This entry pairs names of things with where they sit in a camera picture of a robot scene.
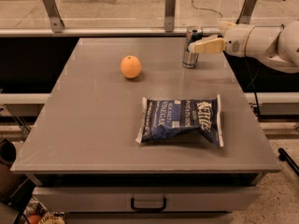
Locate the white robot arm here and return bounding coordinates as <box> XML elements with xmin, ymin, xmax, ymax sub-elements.
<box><xmin>188</xmin><ymin>21</ymin><xmax>299</xmax><ymax>74</ymax></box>

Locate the black cable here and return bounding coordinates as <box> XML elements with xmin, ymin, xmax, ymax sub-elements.
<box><xmin>188</xmin><ymin>0</ymin><xmax>261</xmax><ymax>110</ymax></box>

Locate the middle metal railing bracket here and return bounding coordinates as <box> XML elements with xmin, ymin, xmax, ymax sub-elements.
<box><xmin>164</xmin><ymin>0</ymin><xmax>176</xmax><ymax>32</ymax></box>

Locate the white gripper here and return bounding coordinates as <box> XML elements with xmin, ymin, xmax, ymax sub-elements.
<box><xmin>188</xmin><ymin>21</ymin><xmax>249</xmax><ymax>57</ymax></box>

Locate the dark chair at left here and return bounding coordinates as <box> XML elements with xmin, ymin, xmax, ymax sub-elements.
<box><xmin>0</xmin><ymin>139</ymin><xmax>34</xmax><ymax>224</ymax></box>

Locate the blue kettle chips bag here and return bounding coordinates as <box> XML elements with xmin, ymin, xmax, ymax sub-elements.
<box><xmin>136</xmin><ymin>94</ymin><xmax>224</xmax><ymax>147</ymax></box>

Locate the red bull can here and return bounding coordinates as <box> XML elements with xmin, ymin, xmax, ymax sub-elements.
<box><xmin>181</xmin><ymin>25</ymin><xmax>204</xmax><ymax>69</ymax></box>

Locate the grey drawer with black handle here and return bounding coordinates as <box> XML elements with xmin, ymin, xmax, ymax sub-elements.
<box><xmin>34</xmin><ymin>187</ymin><xmax>261</xmax><ymax>213</ymax></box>

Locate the right metal railing bracket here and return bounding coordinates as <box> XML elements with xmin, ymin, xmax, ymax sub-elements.
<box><xmin>236</xmin><ymin>0</ymin><xmax>257</xmax><ymax>24</ymax></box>

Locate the left metal railing bracket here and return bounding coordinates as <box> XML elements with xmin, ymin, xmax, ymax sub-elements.
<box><xmin>42</xmin><ymin>0</ymin><xmax>64</xmax><ymax>33</ymax></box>

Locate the colourful clutter on floor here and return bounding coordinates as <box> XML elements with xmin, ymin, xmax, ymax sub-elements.
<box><xmin>21</xmin><ymin>198</ymin><xmax>66</xmax><ymax>224</ymax></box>

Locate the orange fruit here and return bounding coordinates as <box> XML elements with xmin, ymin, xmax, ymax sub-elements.
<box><xmin>121</xmin><ymin>55</ymin><xmax>142</xmax><ymax>78</ymax></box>

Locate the black floor stand leg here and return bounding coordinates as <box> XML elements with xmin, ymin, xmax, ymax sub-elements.
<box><xmin>278</xmin><ymin>147</ymin><xmax>299</xmax><ymax>176</ymax></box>

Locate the metal railing bracket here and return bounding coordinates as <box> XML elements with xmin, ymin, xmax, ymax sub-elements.
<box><xmin>42</xmin><ymin>0</ymin><xmax>64</xmax><ymax>33</ymax></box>
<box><xmin>164</xmin><ymin>0</ymin><xmax>176</xmax><ymax>32</ymax></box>
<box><xmin>236</xmin><ymin>0</ymin><xmax>257</xmax><ymax>24</ymax></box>

